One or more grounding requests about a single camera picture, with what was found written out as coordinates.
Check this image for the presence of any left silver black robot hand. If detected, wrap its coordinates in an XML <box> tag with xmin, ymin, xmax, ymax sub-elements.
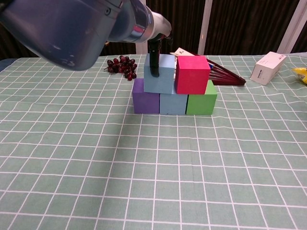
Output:
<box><xmin>146</xmin><ymin>11</ymin><xmax>174</xmax><ymax>79</ymax></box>

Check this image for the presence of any light blue foam cube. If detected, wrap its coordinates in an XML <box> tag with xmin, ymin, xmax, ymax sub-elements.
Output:
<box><xmin>159</xmin><ymin>92</ymin><xmax>188</xmax><ymax>115</ymax></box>
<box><xmin>143</xmin><ymin>54</ymin><xmax>176</xmax><ymax>94</ymax></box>

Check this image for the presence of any red foam cube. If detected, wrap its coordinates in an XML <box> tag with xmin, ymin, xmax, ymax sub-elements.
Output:
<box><xmin>174</xmin><ymin>56</ymin><xmax>211</xmax><ymax>95</ymax></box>

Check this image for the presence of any purple foam cube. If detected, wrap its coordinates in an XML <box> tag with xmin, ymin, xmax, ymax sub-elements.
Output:
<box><xmin>132</xmin><ymin>78</ymin><xmax>161</xmax><ymax>115</ymax></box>

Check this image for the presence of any green foam cube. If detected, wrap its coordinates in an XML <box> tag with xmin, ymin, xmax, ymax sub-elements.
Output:
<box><xmin>185</xmin><ymin>80</ymin><xmax>218</xmax><ymax>116</ymax></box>

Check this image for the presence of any dark red grape bunch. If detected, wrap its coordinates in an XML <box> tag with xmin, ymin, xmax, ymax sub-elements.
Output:
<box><xmin>104</xmin><ymin>55</ymin><xmax>138</xmax><ymax>81</ymax></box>

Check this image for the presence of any dark pleated curtain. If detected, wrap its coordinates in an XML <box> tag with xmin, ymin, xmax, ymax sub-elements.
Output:
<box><xmin>0</xmin><ymin>0</ymin><xmax>307</xmax><ymax>60</ymax></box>

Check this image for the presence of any painted paper folding fan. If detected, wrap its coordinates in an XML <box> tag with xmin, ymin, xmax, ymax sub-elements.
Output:
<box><xmin>169</xmin><ymin>47</ymin><xmax>247</xmax><ymax>86</ymax></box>

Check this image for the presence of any white cardboard box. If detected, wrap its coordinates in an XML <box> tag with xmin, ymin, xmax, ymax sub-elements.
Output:
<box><xmin>249</xmin><ymin>51</ymin><xmax>287</xmax><ymax>86</ymax></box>

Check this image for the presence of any green checked tablecloth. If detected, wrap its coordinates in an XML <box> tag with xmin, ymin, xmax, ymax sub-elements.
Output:
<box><xmin>0</xmin><ymin>53</ymin><xmax>307</xmax><ymax>230</ymax></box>

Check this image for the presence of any yellow snack bag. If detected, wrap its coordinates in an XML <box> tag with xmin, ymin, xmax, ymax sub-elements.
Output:
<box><xmin>292</xmin><ymin>67</ymin><xmax>307</xmax><ymax>84</ymax></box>

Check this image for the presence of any blue padded table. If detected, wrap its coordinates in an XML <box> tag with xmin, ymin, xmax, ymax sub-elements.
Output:
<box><xmin>0</xmin><ymin>58</ymin><xmax>14</xmax><ymax>72</ymax></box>

